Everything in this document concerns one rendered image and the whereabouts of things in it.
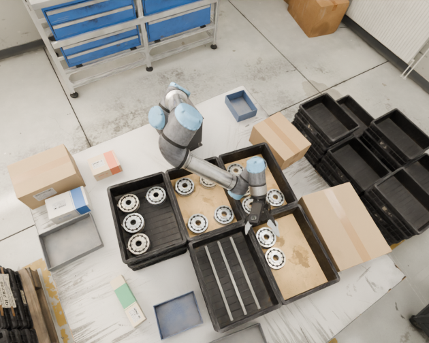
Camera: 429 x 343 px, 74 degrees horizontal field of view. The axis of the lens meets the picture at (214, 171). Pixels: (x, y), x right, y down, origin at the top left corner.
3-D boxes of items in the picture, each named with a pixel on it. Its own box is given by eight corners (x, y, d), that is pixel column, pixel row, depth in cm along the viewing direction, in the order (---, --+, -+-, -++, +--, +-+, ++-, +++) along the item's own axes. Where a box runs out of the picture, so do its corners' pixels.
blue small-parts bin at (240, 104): (224, 102, 204) (225, 95, 198) (242, 96, 208) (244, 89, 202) (237, 122, 196) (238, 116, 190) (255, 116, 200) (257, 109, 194)
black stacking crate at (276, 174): (216, 166, 166) (217, 156, 156) (261, 152, 172) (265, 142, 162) (242, 228, 149) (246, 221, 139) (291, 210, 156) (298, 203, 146)
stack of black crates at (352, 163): (310, 171, 247) (327, 150, 217) (336, 156, 256) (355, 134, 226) (342, 208, 232) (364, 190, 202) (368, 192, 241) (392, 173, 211)
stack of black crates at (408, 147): (343, 152, 259) (370, 121, 219) (366, 139, 268) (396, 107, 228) (375, 186, 243) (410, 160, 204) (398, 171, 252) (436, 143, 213)
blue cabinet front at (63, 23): (68, 67, 263) (39, 7, 213) (141, 43, 284) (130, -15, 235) (69, 69, 261) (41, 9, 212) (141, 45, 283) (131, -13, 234)
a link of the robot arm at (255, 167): (263, 156, 123) (264, 160, 115) (266, 180, 126) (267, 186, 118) (246, 158, 124) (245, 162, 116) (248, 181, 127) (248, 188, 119)
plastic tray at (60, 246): (52, 271, 143) (47, 270, 138) (41, 237, 150) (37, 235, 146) (104, 246, 150) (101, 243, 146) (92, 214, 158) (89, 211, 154)
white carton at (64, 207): (88, 192, 164) (82, 185, 156) (93, 209, 159) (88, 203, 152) (52, 206, 159) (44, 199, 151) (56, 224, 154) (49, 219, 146)
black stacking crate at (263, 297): (188, 248, 142) (188, 242, 132) (242, 229, 149) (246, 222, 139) (216, 333, 125) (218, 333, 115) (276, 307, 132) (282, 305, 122)
